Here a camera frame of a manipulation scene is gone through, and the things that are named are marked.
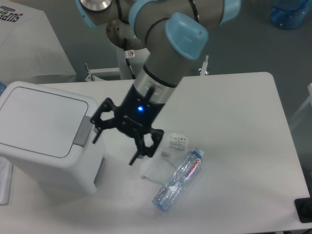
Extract black device at table edge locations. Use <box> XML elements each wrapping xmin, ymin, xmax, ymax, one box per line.
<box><xmin>294</xmin><ymin>197</ymin><xmax>312</xmax><ymax>223</ymax></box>

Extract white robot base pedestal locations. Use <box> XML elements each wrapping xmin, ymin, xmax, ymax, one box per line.
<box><xmin>84</xmin><ymin>19</ymin><xmax>152</xmax><ymax>82</ymax></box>

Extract metal table clamp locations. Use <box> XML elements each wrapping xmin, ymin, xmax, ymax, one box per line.
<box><xmin>198</xmin><ymin>55</ymin><xmax>210</xmax><ymax>76</ymax></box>

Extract blue translucent water jug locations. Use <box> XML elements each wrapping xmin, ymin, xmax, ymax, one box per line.
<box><xmin>269</xmin><ymin>0</ymin><xmax>312</xmax><ymax>30</ymax></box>

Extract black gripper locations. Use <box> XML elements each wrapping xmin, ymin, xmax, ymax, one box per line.
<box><xmin>89</xmin><ymin>84</ymin><xmax>166</xmax><ymax>166</ymax></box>

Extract crumpled white plastic wrapper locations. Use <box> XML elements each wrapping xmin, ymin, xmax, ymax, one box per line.
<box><xmin>140</xmin><ymin>133</ymin><xmax>190</xmax><ymax>185</ymax></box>

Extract white push-lid trash can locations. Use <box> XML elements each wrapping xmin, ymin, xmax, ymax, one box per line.
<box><xmin>0</xmin><ymin>81</ymin><xmax>106</xmax><ymax>195</ymax></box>

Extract white printed cloth cover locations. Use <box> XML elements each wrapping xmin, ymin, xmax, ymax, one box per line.
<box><xmin>0</xmin><ymin>0</ymin><xmax>76</xmax><ymax>85</ymax></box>

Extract clear plastic water bottle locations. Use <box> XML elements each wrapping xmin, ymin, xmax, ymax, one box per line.
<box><xmin>152</xmin><ymin>148</ymin><xmax>204</xmax><ymax>213</ymax></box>

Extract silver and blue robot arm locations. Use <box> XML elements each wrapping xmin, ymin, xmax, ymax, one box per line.
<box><xmin>76</xmin><ymin>0</ymin><xmax>241</xmax><ymax>158</ymax></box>

